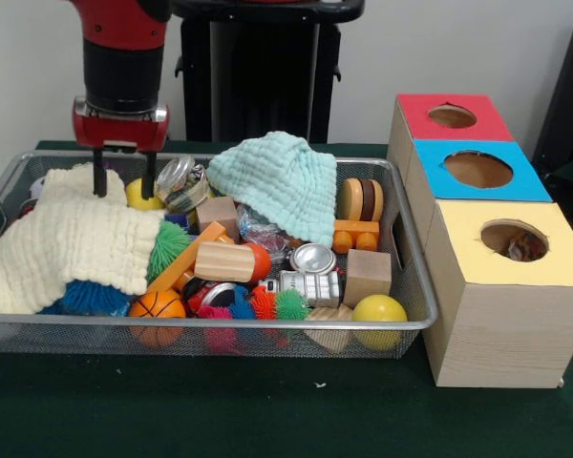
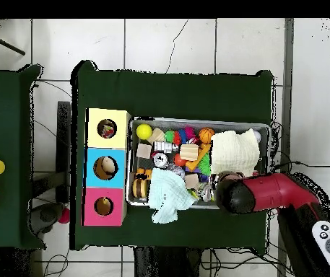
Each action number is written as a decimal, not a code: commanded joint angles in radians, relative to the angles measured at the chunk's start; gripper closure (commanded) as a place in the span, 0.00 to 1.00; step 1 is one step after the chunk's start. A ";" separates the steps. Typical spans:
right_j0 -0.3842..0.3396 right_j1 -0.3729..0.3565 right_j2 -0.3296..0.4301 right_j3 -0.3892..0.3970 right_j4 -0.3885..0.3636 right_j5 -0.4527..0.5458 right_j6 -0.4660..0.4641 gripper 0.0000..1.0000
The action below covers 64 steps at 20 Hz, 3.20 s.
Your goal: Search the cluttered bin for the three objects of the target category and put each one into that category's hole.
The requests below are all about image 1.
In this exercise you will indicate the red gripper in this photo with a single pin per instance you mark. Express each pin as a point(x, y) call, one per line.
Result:
point(119, 133)

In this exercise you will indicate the mint green muslin cloth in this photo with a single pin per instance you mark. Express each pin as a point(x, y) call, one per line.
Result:
point(277, 181)

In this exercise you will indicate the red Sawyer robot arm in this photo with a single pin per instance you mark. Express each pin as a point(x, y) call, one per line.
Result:
point(124, 62)

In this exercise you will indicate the clear mesh bin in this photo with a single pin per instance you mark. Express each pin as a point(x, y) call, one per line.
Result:
point(52, 336)

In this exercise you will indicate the wooden box with three holes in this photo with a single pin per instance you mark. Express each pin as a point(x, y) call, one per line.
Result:
point(506, 334)

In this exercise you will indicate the cream muslin cloth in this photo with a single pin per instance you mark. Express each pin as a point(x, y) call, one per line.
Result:
point(67, 238)

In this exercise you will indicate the ridged wooden block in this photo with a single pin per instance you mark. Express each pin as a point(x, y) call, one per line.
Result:
point(222, 261)

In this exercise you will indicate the small orange basketball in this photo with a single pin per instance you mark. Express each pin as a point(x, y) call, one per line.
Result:
point(155, 305)

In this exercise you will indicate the green and orange spiky caterpillar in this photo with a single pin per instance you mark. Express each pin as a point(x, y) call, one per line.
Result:
point(291, 305)

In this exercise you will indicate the silver astronaut toy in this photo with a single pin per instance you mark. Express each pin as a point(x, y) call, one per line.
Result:
point(310, 286)

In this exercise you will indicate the wooden striped burger toy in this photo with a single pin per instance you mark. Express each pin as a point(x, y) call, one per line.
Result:
point(360, 198)

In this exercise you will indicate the large yellow ball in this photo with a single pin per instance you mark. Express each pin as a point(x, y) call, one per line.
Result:
point(379, 312)

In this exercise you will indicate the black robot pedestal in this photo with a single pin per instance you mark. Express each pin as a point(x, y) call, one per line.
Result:
point(267, 71)

